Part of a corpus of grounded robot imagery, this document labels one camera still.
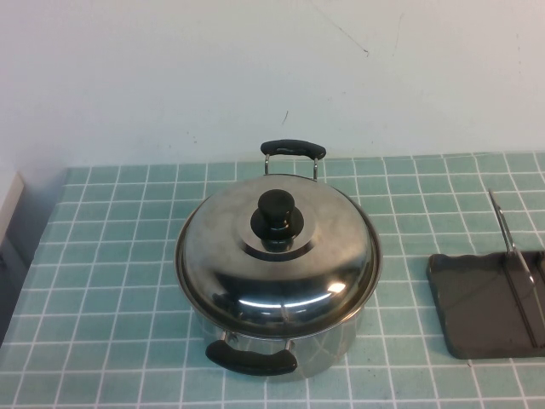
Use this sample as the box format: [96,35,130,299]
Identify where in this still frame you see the beige grey side panel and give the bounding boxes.
[0,170,33,274]

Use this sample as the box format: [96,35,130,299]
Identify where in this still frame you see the stainless steel lid black knob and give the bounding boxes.
[176,173,382,337]

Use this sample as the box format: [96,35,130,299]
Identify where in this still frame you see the black lid rack with wire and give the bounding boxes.
[427,188,545,360]

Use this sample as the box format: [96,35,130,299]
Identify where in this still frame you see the stainless steel pot black handles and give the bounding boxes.
[174,139,384,383]

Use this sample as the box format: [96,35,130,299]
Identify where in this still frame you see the teal grid tablecloth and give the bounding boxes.
[0,152,545,409]

